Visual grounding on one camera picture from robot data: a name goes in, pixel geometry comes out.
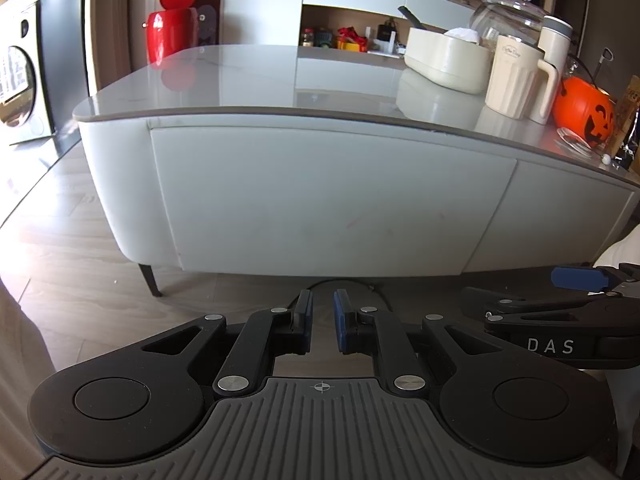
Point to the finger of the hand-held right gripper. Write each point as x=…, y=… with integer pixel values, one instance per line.
x=577, y=278
x=530, y=305

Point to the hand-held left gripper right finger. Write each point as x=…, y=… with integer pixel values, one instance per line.
x=342, y=322

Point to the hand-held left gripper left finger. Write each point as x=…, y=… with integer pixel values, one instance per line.
x=305, y=317

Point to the white cloth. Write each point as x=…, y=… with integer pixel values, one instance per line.
x=622, y=252

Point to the white kitchen island cabinet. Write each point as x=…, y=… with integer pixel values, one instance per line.
x=300, y=185

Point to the clear plastic lid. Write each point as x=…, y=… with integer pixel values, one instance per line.
x=575, y=142

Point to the shiny foil packet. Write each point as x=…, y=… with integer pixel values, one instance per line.
x=631, y=152

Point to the orange pumpkin bucket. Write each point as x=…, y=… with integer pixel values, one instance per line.
x=580, y=110

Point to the brown paper bag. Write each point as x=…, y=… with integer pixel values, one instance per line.
x=627, y=110

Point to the cream ribbed pitcher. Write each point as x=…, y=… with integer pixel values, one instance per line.
x=512, y=80

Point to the cream thermos grey lid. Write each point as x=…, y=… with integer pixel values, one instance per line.
x=556, y=42

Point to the cream oval container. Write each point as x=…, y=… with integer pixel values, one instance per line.
x=445, y=62

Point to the white tissue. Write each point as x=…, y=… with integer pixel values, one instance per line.
x=462, y=35

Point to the glass jar with lid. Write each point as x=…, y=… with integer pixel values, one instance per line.
x=505, y=15

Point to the green blue toy car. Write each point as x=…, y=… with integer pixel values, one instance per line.
x=323, y=39

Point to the small toy jar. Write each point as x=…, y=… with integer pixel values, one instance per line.
x=306, y=37

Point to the red yellow toy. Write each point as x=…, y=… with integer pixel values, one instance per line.
x=350, y=40

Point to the black device white stand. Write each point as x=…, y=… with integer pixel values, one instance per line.
x=385, y=35

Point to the red lidded bin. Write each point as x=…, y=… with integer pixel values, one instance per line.
x=170, y=35

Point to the white washing machine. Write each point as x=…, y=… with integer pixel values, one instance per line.
x=22, y=75

